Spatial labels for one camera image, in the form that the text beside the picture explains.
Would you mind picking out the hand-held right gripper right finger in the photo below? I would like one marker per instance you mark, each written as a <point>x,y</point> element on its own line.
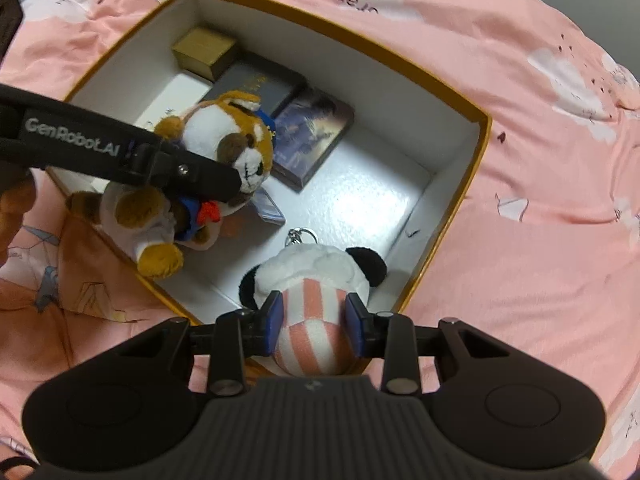
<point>356,325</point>

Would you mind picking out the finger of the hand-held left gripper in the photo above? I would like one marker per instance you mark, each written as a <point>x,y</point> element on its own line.
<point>200,177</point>

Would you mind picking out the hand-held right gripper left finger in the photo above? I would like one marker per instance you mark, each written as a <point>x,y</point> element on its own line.
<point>274,320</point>

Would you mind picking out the red panda plush toy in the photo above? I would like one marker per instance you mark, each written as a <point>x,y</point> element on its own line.
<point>235,135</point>

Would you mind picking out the clear sleeved card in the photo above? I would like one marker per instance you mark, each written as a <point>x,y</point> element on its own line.
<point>267,207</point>

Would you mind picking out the dark book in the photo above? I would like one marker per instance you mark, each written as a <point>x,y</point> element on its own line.
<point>260,82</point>

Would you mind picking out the purple printed box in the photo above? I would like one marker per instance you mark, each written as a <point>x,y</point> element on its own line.
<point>312,135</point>

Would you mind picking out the orange cardboard box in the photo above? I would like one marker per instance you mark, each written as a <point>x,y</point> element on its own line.
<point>360,195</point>

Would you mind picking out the person's left hand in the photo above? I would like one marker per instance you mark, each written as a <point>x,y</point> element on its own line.
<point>15,210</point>

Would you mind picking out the white flat box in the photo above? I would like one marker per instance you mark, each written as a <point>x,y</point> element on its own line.
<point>170,100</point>

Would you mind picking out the small gold box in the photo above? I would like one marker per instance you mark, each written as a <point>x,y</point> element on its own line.
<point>202,50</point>

